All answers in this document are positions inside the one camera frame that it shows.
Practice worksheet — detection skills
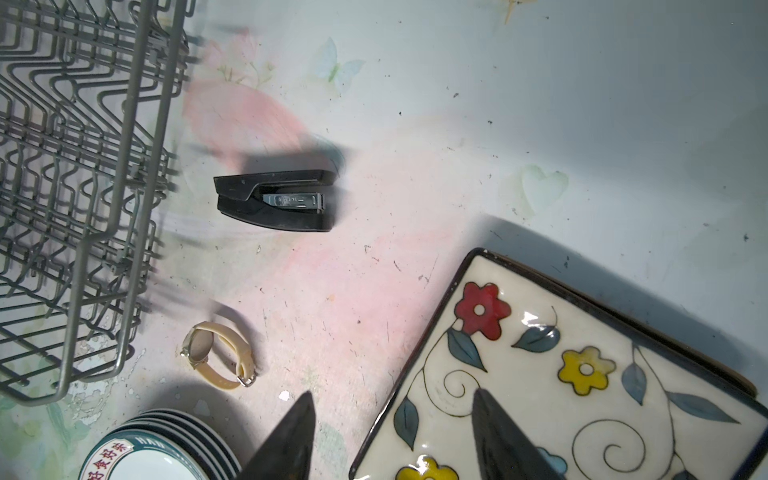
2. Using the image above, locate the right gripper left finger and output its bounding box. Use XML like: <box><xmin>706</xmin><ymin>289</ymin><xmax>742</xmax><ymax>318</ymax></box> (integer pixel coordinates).
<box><xmin>236</xmin><ymin>391</ymin><xmax>316</xmax><ymax>480</ymax></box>

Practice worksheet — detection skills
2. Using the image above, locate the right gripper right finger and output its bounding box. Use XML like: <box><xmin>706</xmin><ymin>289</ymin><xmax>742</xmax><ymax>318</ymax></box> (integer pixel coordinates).
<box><xmin>471</xmin><ymin>388</ymin><xmax>562</xmax><ymax>480</ymax></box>

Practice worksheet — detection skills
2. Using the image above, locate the green rim round plate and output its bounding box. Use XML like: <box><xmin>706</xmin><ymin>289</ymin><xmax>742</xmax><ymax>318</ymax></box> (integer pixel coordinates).
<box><xmin>136</xmin><ymin>408</ymin><xmax>241</xmax><ymax>479</ymax></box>

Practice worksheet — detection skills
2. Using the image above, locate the floral square plate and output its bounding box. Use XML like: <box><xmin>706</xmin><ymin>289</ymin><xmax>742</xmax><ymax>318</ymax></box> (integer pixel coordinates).
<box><xmin>349</xmin><ymin>258</ymin><xmax>767</xmax><ymax>479</ymax></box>

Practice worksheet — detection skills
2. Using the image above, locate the black square plate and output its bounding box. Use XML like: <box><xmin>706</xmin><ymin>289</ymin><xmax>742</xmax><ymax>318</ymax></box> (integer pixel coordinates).
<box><xmin>463</xmin><ymin>248</ymin><xmax>758</xmax><ymax>399</ymax></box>

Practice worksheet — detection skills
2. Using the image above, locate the black stapler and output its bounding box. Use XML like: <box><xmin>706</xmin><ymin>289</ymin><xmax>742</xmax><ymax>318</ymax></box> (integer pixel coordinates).
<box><xmin>214</xmin><ymin>169</ymin><xmax>338</xmax><ymax>232</ymax></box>

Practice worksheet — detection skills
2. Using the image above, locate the grey wire dish rack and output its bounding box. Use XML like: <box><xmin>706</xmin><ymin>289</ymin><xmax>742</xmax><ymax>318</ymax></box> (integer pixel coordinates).
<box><xmin>1</xmin><ymin>1</ymin><xmax>195</xmax><ymax>407</ymax></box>

